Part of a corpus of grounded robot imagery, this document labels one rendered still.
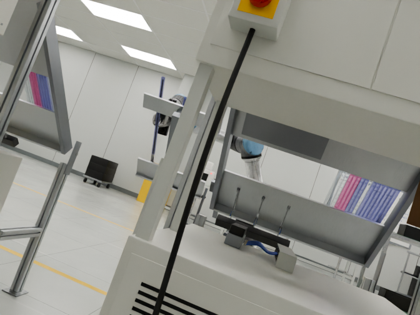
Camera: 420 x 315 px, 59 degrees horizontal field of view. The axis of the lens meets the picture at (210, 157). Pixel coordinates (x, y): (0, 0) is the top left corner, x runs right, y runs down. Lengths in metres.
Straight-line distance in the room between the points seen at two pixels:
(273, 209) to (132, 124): 7.64
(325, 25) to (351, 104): 0.17
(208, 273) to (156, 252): 0.11
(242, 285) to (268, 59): 0.44
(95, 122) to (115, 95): 0.81
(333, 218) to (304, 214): 0.12
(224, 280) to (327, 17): 0.55
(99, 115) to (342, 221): 8.28
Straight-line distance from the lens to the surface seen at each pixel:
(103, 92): 9.58
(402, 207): 1.48
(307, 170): 8.36
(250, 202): 1.61
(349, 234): 1.63
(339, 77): 0.77
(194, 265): 0.74
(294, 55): 0.78
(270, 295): 0.73
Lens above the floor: 0.76
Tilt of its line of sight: 5 degrees up
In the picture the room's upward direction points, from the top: 20 degrees clockwise
